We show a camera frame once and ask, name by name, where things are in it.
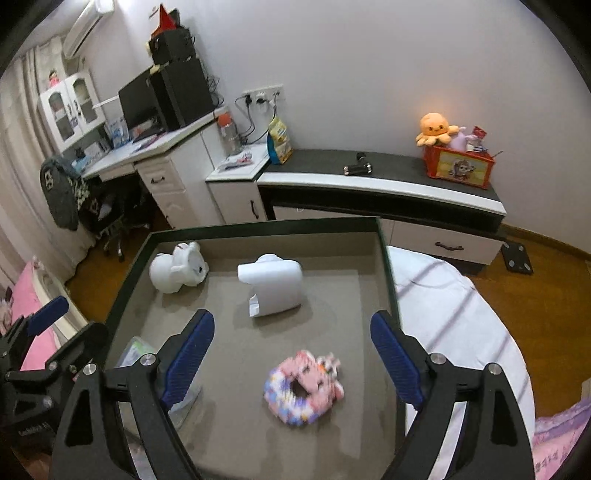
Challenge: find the white bed frame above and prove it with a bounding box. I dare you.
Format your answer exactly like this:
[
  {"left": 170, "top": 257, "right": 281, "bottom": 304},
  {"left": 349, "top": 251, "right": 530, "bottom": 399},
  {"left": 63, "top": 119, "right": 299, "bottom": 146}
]
[{"left": 34, "top": 265, "right": 93, "bottom": 344}]

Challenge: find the white wall outlet strip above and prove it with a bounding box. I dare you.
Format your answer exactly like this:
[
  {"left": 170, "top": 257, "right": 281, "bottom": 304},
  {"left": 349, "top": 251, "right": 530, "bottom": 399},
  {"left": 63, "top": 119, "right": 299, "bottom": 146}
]
[{"left": 241, "top": 84, "right": 284, "bottom": 104}]

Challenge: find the pink bedding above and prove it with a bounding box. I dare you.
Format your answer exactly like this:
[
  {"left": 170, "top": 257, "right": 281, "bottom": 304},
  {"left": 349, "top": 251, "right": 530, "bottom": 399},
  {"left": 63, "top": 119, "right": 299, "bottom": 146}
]
[{"left": 0, "top": 261, "right": 70, "bottom": 370}]

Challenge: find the beige curtain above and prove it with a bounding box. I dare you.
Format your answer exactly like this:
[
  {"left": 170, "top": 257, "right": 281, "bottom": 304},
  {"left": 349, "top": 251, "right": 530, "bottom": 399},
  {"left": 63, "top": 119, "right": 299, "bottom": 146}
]
[{"left": 0, "top": 39, "right": 70, "bottom": 278}]

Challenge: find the clear plastic container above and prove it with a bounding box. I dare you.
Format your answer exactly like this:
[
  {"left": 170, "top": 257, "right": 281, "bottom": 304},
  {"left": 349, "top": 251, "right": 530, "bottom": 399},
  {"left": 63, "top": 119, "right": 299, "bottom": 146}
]
[{"left": 119, "top": 336, "right": 201, "bottom": 425}]

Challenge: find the white air conditioner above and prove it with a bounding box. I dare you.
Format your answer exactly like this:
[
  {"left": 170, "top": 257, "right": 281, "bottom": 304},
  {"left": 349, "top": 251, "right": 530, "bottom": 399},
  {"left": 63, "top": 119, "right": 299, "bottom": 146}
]
[{"left": 62, "top": 0, "right": 114, "bottom": 58}]

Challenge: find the white cloth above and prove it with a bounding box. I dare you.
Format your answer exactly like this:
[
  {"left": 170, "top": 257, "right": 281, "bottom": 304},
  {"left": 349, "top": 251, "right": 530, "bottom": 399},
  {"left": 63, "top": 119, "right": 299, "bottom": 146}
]
[{"left": 385, "top": 244, "right": 536, "bottom": 480}]

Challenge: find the black dumbbell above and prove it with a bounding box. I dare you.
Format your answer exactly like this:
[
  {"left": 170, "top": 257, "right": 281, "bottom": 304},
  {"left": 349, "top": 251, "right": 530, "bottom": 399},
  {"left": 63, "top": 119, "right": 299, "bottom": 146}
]
[{"left": 343, "top": 152, "right": 374, "bottom": 176}]

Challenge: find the dark patterned jacket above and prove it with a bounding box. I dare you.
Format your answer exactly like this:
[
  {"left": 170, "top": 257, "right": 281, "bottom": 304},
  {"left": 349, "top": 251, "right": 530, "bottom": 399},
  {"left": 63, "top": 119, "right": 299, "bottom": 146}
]
[{"left": 39, "top": 154, "right": 105, "bottom": 232}]

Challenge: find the orange-lid clear bottle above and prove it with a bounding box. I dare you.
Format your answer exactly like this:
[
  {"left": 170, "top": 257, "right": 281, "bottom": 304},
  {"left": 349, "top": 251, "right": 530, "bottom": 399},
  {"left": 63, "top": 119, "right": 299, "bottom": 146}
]
[{"left": 217, "top": 114, "right": 243, "bottom": 157}]

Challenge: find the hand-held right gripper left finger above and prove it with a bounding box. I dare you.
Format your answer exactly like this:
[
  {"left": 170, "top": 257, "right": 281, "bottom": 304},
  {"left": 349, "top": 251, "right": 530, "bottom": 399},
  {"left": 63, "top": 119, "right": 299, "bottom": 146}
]
[{"left": 48, "top": 308, "right": 215, "bottom": 480}]

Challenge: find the white glass-door cabinet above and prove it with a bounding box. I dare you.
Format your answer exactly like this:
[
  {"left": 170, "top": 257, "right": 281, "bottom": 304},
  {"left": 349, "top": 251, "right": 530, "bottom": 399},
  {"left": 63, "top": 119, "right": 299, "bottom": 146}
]
[{"left": 38, "top": 68, "right": 107, "bottom": 153}]

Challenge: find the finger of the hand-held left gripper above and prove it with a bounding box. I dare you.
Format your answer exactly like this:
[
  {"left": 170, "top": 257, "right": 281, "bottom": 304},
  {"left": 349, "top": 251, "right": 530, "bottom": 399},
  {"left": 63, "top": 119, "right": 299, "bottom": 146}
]
[
  {"left": 9, "top": 322, "right": 110, "bottom": 386},
  {"left": 0, "top": 296, "right": 70, "bottom": 370}
]

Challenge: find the purple plush toy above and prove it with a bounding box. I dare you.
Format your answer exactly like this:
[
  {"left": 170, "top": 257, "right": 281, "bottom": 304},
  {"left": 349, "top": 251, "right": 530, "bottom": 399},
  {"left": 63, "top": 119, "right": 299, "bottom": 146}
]
[{"left": 447, "top": 126, "right": 481, "bottom": 152}]

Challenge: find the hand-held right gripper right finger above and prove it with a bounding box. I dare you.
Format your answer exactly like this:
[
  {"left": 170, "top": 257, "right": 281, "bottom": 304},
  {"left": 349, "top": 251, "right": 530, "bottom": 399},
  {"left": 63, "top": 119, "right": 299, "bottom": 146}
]
[{"left": 370, "top": 310, "right": 536, "bottom": 480}]

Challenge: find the black computer tower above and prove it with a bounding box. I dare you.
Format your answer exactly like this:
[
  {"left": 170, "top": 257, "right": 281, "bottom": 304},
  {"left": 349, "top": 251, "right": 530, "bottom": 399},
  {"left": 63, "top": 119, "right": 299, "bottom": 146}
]
[{"left": 148, "top": 58, "right": 217, "bottom": 132}]

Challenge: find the black white low cabinet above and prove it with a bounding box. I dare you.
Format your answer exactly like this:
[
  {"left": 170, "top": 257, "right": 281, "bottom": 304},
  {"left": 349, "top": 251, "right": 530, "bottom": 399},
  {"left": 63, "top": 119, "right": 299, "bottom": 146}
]
[{"left": 256, "top": 148, "right": 507, "bottom": 266}]

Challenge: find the red pointed item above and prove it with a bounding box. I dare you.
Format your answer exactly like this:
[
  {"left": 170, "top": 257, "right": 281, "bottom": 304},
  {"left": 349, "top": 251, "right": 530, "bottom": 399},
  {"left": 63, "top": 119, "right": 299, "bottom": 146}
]
[{"left": 154, "top": 4, "right": 178, "bottom": 33}]

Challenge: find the purple blanket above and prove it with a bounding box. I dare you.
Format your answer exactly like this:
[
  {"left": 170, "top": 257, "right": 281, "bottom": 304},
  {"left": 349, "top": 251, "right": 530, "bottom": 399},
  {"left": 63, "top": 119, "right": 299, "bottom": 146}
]
[{"left": 531, "top": 401, "right": 591, "bottom": 480}]

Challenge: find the yellow blue snack bag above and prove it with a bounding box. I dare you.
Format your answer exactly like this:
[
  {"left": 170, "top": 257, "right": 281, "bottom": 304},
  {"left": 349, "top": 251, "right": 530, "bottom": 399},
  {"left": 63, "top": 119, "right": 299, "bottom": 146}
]
[{"left": 267, "top": 116, "right": 294, "bottom": 165}]

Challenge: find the orange octopus plush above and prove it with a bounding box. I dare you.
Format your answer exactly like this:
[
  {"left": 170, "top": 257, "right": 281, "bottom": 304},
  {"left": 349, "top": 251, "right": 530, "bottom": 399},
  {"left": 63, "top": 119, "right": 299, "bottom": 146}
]
[{"left": 414, "top": 113, "right": 460, "bottom": 148}]

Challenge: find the white plastic device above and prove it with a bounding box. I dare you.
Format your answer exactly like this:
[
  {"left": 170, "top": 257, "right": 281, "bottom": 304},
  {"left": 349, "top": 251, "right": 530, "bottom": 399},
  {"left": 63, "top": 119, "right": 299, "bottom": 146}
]
[{"left": 237, "top": 253, "right": 304, "bottom": 319}]

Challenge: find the black box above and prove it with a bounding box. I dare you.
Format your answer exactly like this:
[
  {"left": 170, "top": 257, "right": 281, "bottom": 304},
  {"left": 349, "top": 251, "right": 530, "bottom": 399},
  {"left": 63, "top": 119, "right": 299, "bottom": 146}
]
[{"left": 148, "top": 27, "right": 197, "bottom": 65}]

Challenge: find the black power cable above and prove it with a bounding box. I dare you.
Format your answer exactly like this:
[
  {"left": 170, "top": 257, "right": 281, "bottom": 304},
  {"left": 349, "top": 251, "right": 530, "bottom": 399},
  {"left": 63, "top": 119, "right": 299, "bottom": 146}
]
[{"left": 235, "top": 95, "right": 259, "bottom": 144}]

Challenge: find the black computer monitor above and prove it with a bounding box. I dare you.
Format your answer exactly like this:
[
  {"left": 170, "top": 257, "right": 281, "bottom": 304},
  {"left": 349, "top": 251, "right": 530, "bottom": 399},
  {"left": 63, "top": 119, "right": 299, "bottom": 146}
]
[{"left": 117, "top": 72, "right": 167, "bottom": 139}]

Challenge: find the black office chair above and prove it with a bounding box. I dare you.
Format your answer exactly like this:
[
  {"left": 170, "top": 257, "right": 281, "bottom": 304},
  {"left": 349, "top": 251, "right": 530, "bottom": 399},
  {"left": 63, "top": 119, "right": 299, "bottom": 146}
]
[{"left": 76, "top": 178, "right": 153, "bottom": 264}]

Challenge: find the white desk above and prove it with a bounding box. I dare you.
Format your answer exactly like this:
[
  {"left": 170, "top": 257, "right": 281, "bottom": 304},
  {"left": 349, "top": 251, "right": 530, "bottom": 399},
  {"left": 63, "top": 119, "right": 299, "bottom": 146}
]
[{"left": 81, "top": 107, "right": 229, "bottom": 229}]

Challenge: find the pink block donut toy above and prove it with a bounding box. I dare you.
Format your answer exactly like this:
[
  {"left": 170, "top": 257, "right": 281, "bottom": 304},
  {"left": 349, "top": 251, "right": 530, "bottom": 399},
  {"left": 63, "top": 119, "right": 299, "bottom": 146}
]
[{"left": 263, "top": 350, "right": 345, "bottom": 428}]

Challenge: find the red storage box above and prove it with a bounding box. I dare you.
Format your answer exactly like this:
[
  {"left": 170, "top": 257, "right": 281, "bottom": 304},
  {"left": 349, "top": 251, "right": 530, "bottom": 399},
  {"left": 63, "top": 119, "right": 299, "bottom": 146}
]
[{"left": 425, "top": 143, "right": 497, "bottom": 190}]

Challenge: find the dark green cardboard box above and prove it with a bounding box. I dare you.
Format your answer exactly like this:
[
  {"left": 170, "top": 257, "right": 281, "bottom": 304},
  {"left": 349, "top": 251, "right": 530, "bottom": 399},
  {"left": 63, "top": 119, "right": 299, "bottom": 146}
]
[{"left": 104, "top": 217, "right": 407, "bottom": 480}]

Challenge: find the white bear figurine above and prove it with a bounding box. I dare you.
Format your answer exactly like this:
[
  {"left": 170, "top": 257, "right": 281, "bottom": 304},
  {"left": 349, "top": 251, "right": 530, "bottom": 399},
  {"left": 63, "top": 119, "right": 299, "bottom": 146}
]
[{"left": 149, "top": 241, "right": 209, "bottom": 294}]

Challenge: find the white corner nightstand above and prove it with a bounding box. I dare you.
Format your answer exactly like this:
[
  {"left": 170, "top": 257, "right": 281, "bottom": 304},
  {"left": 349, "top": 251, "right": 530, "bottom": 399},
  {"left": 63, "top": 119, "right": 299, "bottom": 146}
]
[{"left": 205, "top": 142, "right": 271, "bottom": 224}]

